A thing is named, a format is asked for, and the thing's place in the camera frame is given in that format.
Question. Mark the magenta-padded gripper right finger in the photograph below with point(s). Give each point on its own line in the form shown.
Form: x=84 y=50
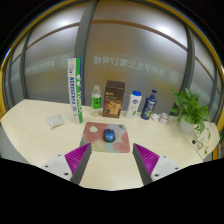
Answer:
x=146 y=159

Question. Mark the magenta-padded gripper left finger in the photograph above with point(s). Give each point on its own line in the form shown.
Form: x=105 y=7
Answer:
x=77 y=158

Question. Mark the blue and black computer mouse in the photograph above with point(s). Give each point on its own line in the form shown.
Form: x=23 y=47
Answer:
x=109 y=136

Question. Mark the pastel patterned mouse pad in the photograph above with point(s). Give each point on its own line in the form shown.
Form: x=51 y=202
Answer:
x=93 y=136

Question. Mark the crumpled white wrapper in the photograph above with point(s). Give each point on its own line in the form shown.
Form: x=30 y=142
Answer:
x=154 y=117

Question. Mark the small white patterned packet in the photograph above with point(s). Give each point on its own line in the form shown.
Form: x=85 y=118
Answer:
x=55 y=121

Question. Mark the small black square object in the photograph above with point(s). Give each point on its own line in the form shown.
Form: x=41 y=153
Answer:
x=193 y=141

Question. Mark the dark blue pump bottle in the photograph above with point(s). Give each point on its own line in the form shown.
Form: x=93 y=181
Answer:
x=148 y=106

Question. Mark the white bottle with blue cap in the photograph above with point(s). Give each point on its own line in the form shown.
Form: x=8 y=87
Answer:
x=133 y=106

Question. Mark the clear bottle with green label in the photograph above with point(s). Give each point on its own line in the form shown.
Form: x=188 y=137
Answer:
x=96 y=101

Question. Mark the green plant in white pot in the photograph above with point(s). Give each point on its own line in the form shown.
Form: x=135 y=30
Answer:
x=190 y=110

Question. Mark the brown cracker box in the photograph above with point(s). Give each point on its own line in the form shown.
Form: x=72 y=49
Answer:
x=113 y=100

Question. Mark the white and green shuttlecock tube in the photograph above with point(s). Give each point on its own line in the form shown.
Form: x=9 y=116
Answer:
x=75 y=90

